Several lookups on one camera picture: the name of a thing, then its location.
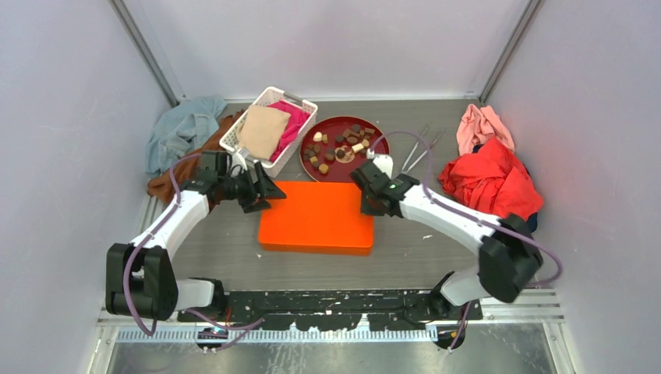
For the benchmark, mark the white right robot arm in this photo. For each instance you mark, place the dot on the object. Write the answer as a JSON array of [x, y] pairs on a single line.
[[506, 255]]

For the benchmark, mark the orange box lid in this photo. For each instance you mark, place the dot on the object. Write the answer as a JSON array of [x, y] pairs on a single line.
[[317, 218]]

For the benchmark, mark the dark blue cloth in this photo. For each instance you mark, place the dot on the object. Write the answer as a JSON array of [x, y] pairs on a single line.
[[532, 222]]

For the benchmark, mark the dark red round tray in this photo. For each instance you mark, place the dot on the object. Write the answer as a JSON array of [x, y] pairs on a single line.
[[335, 147]]

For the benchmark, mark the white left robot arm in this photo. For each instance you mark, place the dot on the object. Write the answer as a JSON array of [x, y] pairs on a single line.
[[140, 279]]

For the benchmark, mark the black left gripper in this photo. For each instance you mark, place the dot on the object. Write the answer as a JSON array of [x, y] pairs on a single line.
[[266, 190]]

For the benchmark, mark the salmon pink cloth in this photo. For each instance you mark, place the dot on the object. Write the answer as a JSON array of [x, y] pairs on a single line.
[[478, 125]]

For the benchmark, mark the beige cloth pouch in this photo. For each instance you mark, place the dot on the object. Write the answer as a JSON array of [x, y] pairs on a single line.
[[261, 130]]

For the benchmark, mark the red cloth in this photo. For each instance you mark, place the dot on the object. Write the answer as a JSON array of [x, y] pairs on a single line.
[[492, 181]]

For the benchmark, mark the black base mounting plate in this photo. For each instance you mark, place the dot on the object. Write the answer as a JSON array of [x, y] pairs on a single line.
[[392, 310]]

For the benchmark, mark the pink cloth in basket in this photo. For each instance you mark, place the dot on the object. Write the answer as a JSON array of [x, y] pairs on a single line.
[[297, 119]]

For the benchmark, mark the white plastic basket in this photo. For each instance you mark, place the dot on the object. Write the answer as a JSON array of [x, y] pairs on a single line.
[[270, 95]]

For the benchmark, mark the brown cloth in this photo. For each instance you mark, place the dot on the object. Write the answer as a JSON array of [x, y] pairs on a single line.
[[163, 188]]

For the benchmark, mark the light blue cloth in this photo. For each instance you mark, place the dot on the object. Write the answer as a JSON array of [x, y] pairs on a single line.
[[181, 130]]

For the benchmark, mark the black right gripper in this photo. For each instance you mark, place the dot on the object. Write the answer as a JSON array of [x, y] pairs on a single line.
[[365, 207]]

